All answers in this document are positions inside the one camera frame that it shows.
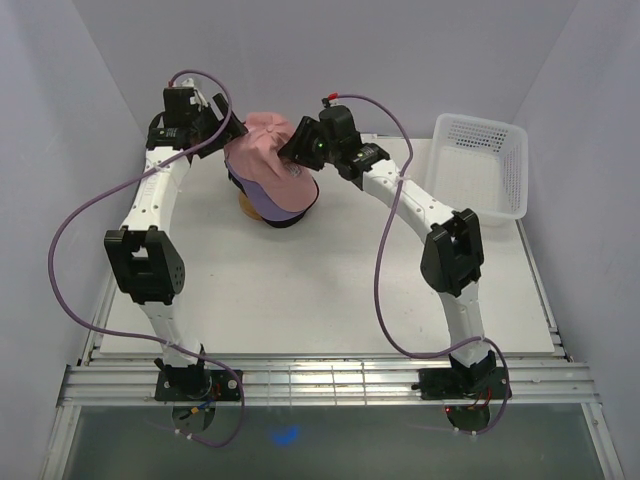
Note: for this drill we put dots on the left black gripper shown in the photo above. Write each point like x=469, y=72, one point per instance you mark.
x=207, y=113

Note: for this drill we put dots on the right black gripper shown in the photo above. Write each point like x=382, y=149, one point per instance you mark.
x=296, y=148

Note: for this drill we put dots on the pink cap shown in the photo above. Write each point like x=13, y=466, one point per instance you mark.
x=254, y=157

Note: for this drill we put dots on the purple cap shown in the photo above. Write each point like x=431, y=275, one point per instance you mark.
x=264, y=205

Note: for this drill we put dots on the black cap gold logo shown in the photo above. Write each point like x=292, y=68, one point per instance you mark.
x=274, y=224

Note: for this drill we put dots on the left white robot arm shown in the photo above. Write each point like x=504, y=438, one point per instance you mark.
x=145, y=263

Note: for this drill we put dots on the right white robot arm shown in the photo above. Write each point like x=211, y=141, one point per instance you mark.
x=452, y=244

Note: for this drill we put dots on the wooden hat stand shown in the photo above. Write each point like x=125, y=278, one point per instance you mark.
x=247, y=207

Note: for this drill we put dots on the white plastic basket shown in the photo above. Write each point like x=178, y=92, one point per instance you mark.
x=479, y=164

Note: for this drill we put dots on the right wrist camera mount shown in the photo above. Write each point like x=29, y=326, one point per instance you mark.
x=331, y=102

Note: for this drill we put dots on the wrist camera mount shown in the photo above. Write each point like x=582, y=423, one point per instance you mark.
x=196, y=97
x=331, y=102

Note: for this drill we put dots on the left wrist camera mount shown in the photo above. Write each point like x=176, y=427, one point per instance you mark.
x=196, y=97

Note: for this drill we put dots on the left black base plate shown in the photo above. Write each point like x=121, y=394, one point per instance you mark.
x=221, y=387

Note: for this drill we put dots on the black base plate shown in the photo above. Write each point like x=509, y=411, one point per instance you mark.
x=448, y=384
x=221, y=387

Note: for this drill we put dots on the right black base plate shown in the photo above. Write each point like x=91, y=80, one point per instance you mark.
x=448, y=384

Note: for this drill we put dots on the aluminium rail frame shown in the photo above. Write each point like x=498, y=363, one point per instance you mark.
x=327, y=382

